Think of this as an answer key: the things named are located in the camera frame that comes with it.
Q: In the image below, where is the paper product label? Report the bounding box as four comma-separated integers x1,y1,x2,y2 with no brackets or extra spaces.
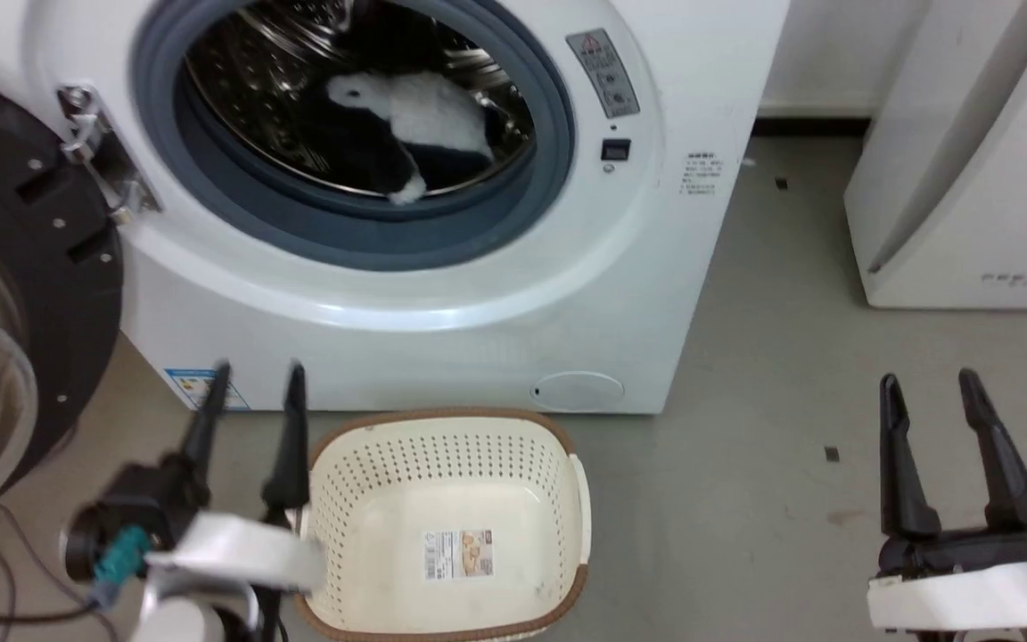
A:
422,528,495,580

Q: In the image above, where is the oval white filter cover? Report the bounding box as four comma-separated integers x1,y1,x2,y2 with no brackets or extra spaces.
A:
531,371,627,413

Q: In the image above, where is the grey warning sticker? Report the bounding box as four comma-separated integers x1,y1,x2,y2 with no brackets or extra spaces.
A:
565,29,641,119

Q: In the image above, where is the steel washer drum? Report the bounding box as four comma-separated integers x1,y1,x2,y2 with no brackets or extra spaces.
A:
182,0,538,199

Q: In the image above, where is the thin black cable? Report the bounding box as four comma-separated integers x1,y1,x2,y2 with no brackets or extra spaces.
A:
0,502,104,625

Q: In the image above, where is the black and white garment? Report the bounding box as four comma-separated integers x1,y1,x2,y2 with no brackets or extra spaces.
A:
298,0,525,207

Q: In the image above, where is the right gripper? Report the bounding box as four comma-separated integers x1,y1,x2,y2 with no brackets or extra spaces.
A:
867,368,1027,633

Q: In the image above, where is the white front-loading washing machine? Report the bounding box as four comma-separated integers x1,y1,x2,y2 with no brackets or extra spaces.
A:
0,0,791,416

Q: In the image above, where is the grey rubber door gasket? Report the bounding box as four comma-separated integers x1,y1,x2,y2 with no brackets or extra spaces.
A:
130,0,578,273

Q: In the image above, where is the white floor-standing appliance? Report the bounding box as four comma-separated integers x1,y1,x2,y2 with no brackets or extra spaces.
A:
842,0,1027,311

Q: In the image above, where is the teal cable connector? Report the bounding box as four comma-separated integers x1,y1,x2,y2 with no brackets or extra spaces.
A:
93,525,154,609

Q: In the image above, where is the blue energy label sticker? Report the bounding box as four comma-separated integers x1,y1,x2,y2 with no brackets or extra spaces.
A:
164,366,251,413

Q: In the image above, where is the small printed text sticker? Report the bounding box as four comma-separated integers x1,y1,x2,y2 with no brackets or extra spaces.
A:
679,152,728,199

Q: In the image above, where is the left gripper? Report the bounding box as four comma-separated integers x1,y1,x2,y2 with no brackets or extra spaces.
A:
63,361,328,593

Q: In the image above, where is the metal door hinge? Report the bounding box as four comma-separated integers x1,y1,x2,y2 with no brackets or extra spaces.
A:
57,85,162,226

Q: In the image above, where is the cream perforated laundry basket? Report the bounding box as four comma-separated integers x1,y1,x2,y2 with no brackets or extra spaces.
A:
293,407,592,642

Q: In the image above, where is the black round washer door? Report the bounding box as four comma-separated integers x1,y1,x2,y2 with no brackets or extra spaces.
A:
0,67,127,532

